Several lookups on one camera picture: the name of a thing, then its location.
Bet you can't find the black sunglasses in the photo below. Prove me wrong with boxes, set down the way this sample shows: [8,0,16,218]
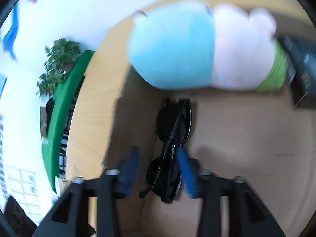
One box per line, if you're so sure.
[139,98,192,204]

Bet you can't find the black UGREEN charger box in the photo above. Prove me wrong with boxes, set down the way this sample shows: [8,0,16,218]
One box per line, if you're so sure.
[278,35,315,109]

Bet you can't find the brown cardboard tray box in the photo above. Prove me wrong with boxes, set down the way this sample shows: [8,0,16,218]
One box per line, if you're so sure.
[102,12,316,237]

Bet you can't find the green covered side table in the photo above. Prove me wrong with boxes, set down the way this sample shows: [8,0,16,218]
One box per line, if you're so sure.
[42,50,94,192]

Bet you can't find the potted plant large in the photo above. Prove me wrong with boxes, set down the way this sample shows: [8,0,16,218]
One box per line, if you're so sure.
[36,38,82,98]

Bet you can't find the teal pink green plush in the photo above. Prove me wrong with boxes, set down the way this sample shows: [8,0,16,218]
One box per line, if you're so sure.
[127,0,287,92]

